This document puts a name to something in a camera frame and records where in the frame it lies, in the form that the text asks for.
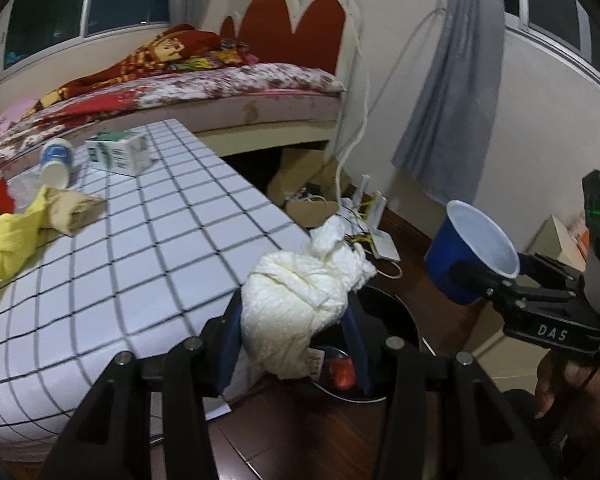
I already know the yellow network cable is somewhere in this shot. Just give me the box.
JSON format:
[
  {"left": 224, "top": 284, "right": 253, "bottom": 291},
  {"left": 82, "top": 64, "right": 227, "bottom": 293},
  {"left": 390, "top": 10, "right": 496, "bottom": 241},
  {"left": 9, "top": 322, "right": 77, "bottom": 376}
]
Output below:
[{"left": 347, "top": 202, "right": 376, "bottom": 246}]

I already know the person's right hand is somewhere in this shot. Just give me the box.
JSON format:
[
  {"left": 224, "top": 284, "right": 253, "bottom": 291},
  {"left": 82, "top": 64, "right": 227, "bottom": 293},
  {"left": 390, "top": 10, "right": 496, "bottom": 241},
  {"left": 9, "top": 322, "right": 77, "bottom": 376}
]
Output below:
[{"left": 534, "top": 350, "right": 600, "bottom": 456}]

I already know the yellow cloth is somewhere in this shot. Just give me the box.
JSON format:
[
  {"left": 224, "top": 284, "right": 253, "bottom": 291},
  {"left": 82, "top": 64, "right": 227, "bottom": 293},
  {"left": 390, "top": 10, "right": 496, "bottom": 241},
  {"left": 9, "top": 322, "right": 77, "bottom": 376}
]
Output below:
[{"left": 0, "top": 185, "right": 56, "bottom": 316}]

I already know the clear plastic bag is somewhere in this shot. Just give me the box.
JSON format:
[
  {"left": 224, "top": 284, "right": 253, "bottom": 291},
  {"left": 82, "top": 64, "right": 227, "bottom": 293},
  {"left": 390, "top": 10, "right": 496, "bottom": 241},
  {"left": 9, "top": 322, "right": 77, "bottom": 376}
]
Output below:
[{"left": 7, "top": 170, "right": 48, "bottom": 211}]

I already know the thick white cable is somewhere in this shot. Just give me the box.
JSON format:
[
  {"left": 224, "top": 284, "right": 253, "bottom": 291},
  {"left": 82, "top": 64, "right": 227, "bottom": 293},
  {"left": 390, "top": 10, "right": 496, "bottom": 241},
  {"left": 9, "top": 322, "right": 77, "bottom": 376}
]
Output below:
[{"left": 325, "top": 0, "right": 371, "bottom": 221}]

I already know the white router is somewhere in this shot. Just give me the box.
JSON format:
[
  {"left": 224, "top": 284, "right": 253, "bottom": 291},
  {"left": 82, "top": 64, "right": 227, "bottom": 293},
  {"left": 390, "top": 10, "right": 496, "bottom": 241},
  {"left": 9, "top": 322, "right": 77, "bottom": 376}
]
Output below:
[
  {"left": 367, "top": 191, "right": 402, "bottom": 262},
  {"left": 340, "top": 174, "right": 373, "bottom": 221}
]

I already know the black round bin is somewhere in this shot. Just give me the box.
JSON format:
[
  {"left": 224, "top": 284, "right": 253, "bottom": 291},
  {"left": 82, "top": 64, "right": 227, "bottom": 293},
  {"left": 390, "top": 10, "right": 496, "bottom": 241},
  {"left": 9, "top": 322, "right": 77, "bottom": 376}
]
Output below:
[{"left": 307, "top": 284, "right": 422, "bottom": 404}]

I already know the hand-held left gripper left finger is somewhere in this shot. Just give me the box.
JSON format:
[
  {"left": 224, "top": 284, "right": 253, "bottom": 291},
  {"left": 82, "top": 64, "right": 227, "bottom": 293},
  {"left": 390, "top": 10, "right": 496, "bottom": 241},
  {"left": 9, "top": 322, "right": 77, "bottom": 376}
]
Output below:
[{"left": 37, "top": 290, "right": 246, "bottom": 480}]

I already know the blue and white paper cup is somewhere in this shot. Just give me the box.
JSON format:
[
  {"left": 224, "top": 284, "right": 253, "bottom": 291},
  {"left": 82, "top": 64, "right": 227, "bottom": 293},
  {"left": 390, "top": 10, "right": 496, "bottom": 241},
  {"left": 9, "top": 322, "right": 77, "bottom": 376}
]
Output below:
[{"left": 40, "top": 138, "right": 75, "bottom": 187}]

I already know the red plastic wrapper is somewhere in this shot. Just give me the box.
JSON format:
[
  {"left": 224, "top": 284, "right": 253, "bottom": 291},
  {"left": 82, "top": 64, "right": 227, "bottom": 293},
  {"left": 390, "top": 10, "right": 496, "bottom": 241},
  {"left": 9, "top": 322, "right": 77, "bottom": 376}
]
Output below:
[{"left": 327, "top": 355, "right": 357, "bottom": 392}]

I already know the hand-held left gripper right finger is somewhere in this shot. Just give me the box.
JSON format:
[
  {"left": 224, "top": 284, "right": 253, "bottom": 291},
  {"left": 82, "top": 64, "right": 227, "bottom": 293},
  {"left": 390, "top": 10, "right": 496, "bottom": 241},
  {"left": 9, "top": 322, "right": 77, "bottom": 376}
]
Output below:
[{"left": 342, "top": 304, "right": 556, "bottom": 480}]

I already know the red printed blanket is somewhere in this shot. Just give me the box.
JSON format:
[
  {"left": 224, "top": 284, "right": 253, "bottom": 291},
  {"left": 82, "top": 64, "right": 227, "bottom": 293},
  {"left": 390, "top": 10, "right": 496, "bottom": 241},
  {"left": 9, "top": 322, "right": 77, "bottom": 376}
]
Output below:
[{"left": 35, "top": 22, "right": 253, "bottom": 111}]

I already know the white checked tablecloth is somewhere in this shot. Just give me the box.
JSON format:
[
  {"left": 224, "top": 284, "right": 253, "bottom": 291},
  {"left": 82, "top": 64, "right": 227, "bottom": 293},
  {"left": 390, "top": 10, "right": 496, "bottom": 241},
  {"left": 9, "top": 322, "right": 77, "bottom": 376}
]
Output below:
[{"left": 0, "top": 119, "right": 313, "bottom": 451}]

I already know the cardboard box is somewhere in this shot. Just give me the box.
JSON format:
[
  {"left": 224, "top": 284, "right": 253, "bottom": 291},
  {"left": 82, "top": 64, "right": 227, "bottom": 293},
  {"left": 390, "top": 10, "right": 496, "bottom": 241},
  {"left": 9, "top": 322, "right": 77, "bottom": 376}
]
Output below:
[{"left": 267, "top": 147, "right": 353, "bottom": 228}]

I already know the red and white headboard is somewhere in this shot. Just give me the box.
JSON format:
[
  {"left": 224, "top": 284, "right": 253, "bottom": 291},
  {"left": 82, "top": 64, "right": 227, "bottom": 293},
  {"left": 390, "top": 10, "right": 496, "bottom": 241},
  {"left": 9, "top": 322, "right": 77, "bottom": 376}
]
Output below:
[{"left": 219, "top": 0, "right": 366, "bottom": 76}]

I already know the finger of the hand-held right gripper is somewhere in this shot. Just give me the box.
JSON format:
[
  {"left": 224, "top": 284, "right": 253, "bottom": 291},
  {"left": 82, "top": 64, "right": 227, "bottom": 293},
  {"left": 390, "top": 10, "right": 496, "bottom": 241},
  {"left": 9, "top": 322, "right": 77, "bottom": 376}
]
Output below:
[
  {"left": 518, "top": 252, "right": 582, "bottom": 292},
  {"left": 450, "top": 259, "right": 514, "bottom": 307}
]

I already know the bed with floral sheet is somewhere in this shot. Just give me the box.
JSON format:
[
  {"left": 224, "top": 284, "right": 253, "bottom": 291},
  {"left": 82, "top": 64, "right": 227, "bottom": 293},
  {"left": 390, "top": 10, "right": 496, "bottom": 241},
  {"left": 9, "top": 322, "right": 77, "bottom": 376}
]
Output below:
[{"left": 0, "top": 62, "right": 348, "bottom": 181}]

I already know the white tissue paper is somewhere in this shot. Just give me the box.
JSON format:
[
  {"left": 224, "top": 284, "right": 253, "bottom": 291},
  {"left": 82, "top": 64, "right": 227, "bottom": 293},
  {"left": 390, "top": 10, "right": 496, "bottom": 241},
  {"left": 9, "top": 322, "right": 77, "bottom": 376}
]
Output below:
[{"left": 240, "top": 215, "right": 378, "bottom": 381}]

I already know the green and white carton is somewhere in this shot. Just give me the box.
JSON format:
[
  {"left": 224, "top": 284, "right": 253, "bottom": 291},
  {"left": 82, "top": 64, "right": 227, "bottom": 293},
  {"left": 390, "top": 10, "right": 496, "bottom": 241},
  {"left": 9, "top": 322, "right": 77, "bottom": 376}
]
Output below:
[{"left": 84, "top": 130, "right": 153, "bottom": 177}]

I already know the brown paper bag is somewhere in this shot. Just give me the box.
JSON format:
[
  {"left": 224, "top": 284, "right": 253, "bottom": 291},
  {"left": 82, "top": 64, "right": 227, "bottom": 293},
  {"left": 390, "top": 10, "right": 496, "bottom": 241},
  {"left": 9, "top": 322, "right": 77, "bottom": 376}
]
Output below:
[{"left": 45, "top": 186, "right": 107, "bottom": 237}]

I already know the colourful pillow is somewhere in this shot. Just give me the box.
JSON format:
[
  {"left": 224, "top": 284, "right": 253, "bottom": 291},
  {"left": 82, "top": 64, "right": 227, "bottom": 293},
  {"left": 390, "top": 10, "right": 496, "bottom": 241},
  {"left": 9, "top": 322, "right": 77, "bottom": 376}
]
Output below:
[{"left": 180, "top": 40, "right": 256, "bottom": 68}]

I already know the blue plastic cup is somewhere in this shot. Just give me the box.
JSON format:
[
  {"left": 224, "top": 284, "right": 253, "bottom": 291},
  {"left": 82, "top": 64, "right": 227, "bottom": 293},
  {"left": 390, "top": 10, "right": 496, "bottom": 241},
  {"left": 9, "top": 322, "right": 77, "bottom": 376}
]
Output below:
[{"left": 424, "top": 200, "right": 522, "bottom": 306}]

